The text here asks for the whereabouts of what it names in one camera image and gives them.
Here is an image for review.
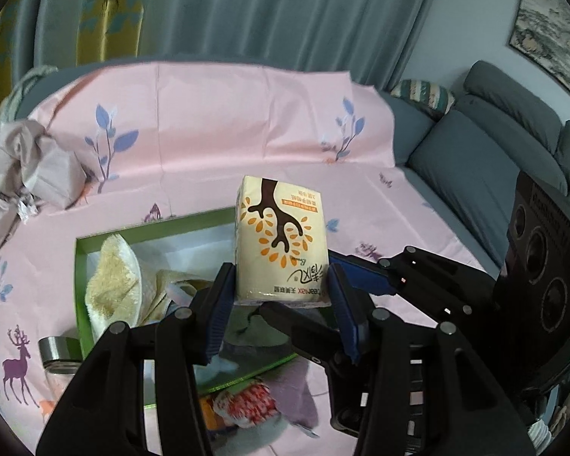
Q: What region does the grey sofa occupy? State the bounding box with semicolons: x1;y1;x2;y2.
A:
375;59;570;276

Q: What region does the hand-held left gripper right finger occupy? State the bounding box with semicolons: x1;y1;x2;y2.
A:
328;263;537;456

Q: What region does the landscape wall painting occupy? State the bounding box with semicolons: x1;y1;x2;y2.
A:
509;0;570;110

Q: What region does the glass jar with metal lid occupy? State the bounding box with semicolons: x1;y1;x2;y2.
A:
38;336;84;400

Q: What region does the red and white sock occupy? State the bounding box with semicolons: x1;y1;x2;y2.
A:
213;381;280;431

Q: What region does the pink printed bedsheet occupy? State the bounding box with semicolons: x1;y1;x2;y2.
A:
0;59;499;456

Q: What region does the yellow tree-print tissue pack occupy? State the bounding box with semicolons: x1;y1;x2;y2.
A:
233;175;332;307

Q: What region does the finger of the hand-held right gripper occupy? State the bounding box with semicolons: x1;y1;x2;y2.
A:
259;303;347;376
330;246;497;328

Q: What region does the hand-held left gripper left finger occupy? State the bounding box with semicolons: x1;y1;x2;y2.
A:
35;262;237;456

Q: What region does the green cardboard box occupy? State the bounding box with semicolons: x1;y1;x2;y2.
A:
73;206;309;393

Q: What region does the crumpled beige cloth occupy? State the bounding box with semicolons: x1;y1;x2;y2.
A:
0;119;89;255

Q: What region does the yellow waffle towel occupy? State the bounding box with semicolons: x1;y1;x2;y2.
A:
84;235;214;338

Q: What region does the striped grey-green blanket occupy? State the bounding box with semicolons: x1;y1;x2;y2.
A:
2;65;58;119

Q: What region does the patterned pillow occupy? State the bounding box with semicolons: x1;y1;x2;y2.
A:
390;78;457;115

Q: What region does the grey and yellow curtain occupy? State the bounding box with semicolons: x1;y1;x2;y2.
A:
0;0;447;105

